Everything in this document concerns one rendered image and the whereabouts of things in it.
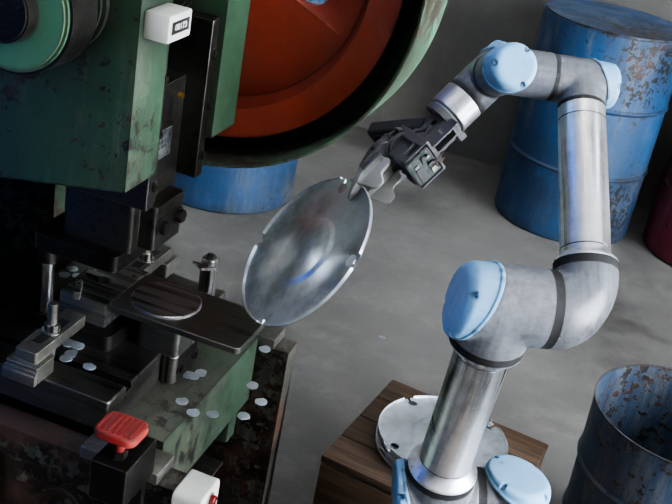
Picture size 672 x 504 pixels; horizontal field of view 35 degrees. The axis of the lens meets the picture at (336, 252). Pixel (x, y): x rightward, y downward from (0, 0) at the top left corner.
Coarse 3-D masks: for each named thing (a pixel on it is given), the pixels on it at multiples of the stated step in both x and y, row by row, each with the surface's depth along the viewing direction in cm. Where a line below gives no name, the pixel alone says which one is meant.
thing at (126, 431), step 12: (108, 420) 157; (120, 420) 158; (132, 420) 158; (96, 432) 155; (108, 432) 155; (120, 432) 155; (132, 432) 155; (144, 432) 156; (120, 444) 154; (132, 444) 154
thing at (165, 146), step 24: (168, 72) 176; (168, 96) 172; (168, 120) 175; (168, 144) 178; (168, 168) 181; (72, 192) 175; (168, 192) 181; (72, 216) 177; (96, 216) 176; (120, 216) 174; (144, 216) 175; (168, 216) 179; (96, 240) 177; (120, 240) 176; (144, 240) 177
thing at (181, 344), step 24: (144, 288) 188; (168, 288) 190; (120, 312) 182; (144, 312) 181; (168, 312) 182; (192, 312) 184; (216, 312) 186; (240, 312) 188; (144, 336) 185; (168, 336) 183; (192, 336) 179; (216, 336) 179; (240, 336) 180; (168, 360) 185; (192, 360) 193
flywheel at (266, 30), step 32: (256, 0) 199; (288, 0) 197; (352, 0) 193; (384, 0) 187; (416, 0) 196; (256, 32) 202; (288, 32) 199; (320, 32) 197; (352, 32) 195; (384, 32) 190; (256, 64) 204; (288, 64) 202; (320, 64) 200; (352, 64) 194; (256, 96) 206; (288, 96) 201; (320, 96) 198; (256, 128) 205; (288, 128) 203
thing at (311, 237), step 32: (320, 192) 185; (288, 224) 186; (320, 224) 178; (352, 224) 173; (256, 256) 188; (288, 256) 180; (320, 256) 173; (256, 288) 182; (288, 288) 176; (320, 288) 170; (256, 320) 176; (288, 320) 171
